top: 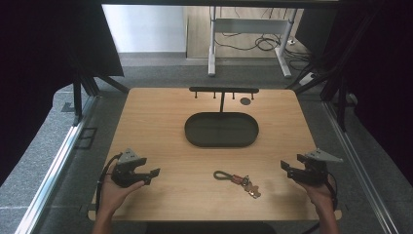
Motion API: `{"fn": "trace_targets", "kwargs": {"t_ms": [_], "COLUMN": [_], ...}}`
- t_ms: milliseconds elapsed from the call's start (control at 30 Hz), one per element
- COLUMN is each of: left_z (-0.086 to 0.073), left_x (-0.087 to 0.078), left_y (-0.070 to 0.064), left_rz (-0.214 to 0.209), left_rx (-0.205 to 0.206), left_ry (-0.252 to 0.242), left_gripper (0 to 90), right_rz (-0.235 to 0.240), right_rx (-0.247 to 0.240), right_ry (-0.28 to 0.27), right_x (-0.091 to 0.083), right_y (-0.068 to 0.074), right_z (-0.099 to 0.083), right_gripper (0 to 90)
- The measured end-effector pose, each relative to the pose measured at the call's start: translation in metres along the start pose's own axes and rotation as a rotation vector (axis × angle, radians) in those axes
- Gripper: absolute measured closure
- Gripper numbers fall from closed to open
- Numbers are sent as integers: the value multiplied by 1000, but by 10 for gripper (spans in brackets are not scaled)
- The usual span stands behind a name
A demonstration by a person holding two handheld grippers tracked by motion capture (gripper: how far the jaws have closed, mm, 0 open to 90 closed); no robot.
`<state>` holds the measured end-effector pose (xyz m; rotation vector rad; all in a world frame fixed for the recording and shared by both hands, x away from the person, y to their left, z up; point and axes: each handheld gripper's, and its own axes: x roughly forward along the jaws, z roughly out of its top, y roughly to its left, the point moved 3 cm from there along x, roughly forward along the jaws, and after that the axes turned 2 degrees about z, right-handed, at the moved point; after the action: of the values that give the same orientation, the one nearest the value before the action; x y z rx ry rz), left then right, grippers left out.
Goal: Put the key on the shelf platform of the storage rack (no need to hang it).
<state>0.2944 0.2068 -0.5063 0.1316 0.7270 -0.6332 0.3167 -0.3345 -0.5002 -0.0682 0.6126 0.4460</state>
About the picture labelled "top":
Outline person's right hand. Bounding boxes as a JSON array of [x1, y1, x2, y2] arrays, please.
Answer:
[[296, 178, 336, 215]]

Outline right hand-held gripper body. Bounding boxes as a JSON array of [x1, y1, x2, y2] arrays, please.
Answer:
[[296, 147, 344, 186]]

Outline black floor cables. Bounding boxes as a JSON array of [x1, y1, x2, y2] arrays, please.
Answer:
[[214, 30, 315, 71]]

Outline white power strip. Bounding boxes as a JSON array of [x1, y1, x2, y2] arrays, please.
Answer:
[[298, 72, 317, 87]]

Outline person's left hand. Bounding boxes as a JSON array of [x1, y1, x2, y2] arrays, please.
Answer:
[[98, 175, 146, 213]]

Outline black metal stand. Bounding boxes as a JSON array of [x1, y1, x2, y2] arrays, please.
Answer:
[[71, 72, 131, 127], [285, 69, 350, 133]]

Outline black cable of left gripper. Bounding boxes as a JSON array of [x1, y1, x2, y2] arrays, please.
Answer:
[[94, 153, 124, 214]]

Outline person's dark clothing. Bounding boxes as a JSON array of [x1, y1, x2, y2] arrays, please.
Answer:
[[144, 221, 278, 234]]

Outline aluminium rail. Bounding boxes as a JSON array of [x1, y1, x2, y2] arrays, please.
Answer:
[[14, 96, 100, 234], [322, 100, 398, 234]]

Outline keychain with green cord loop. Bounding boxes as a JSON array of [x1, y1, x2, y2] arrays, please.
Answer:
[[212, 170, 262, 200]]

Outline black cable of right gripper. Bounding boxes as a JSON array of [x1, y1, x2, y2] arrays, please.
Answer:
[[324, 171, 339, 211]]

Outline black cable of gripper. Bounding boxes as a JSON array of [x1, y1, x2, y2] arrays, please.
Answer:
[[324, 171, 339, 211], [94, 153, 124, 214]]

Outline black curtain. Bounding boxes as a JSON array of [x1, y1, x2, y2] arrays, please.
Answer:
[[295, 0, 413, 186], [0, 0, 125, 186]]

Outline black key rack with tray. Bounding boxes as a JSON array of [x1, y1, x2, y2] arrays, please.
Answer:
[[183, 86, 260, 148]]

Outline white metal desk frame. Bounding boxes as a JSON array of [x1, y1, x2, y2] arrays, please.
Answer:
[[207, 6, 298, 79]]

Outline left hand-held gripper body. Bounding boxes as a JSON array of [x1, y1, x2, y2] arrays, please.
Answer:
[[111, 147, 148, 189]]

